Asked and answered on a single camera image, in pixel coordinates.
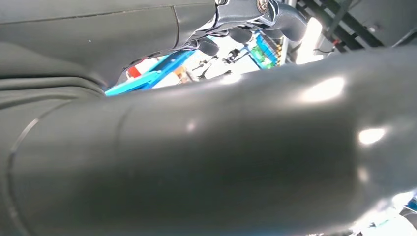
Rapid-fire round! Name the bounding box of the wide blue steel rack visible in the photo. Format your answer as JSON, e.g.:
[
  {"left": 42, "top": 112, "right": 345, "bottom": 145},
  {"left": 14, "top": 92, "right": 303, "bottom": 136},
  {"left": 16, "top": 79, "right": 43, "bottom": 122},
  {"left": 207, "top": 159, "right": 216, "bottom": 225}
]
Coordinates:
[{"left": 105, "top": 49, "right": 196, "bottom": 97}]

